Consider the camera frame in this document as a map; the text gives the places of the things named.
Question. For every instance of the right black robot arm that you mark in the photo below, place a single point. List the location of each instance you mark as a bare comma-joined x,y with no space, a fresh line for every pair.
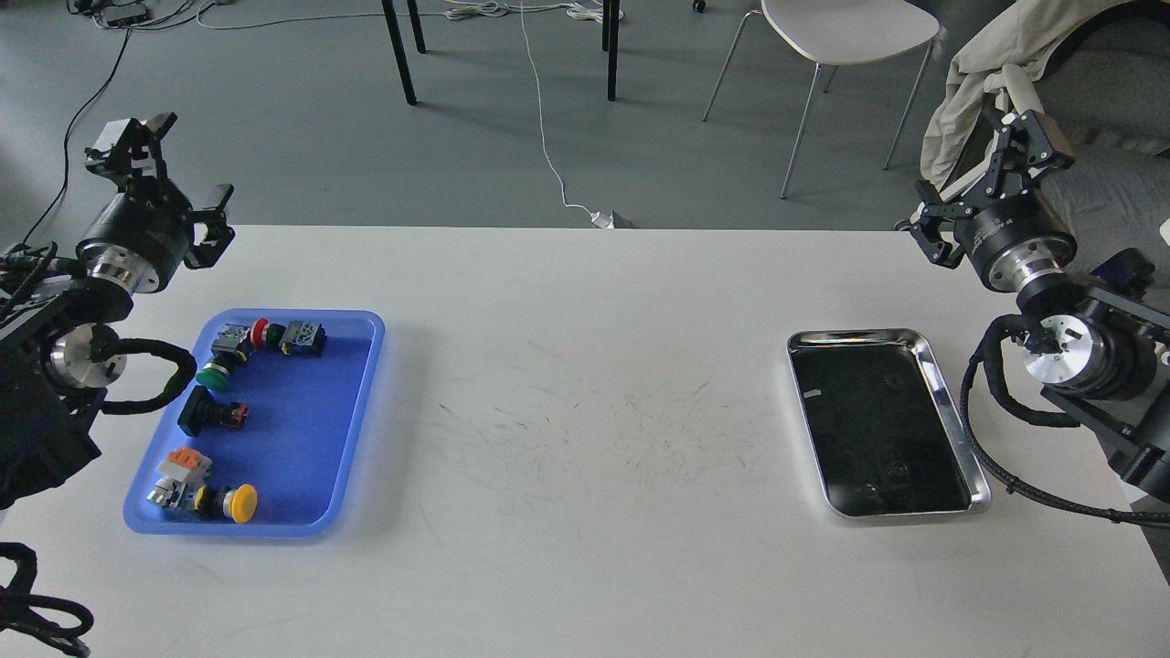
1083,351

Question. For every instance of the yellow mushroom push button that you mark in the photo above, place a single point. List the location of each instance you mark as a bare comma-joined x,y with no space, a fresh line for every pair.
206,502

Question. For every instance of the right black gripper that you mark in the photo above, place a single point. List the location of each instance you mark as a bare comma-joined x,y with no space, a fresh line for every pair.
1019,235

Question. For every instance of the black selector switch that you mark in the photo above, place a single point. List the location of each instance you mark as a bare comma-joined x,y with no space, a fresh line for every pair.
201,411

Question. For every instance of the steel metal tray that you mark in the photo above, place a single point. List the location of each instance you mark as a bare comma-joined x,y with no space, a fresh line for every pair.
886,437

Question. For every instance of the black switch contact block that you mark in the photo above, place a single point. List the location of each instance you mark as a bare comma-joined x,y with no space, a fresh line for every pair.
303,338

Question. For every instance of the green push button switch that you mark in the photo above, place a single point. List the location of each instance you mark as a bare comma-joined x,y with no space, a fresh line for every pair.
231,347

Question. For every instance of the blue plastic tray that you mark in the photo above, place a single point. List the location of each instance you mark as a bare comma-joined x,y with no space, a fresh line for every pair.
300,438

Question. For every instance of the white power adapter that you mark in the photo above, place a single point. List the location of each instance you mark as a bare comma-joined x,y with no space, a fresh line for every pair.
610,220

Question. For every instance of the beige jacket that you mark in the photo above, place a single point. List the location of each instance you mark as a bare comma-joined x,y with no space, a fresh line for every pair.
1025,35

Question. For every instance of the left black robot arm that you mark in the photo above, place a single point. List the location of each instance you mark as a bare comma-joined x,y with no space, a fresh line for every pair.
63,364

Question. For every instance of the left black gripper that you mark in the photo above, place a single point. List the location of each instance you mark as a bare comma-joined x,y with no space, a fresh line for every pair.
137,237

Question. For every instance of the orange grey contact block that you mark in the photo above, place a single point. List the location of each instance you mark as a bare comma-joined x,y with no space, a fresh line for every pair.
185,465

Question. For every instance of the white chair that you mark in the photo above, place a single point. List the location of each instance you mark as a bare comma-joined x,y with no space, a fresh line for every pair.
842,33

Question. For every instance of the red emergency stop button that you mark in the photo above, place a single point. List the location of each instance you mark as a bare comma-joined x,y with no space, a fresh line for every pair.
265,335

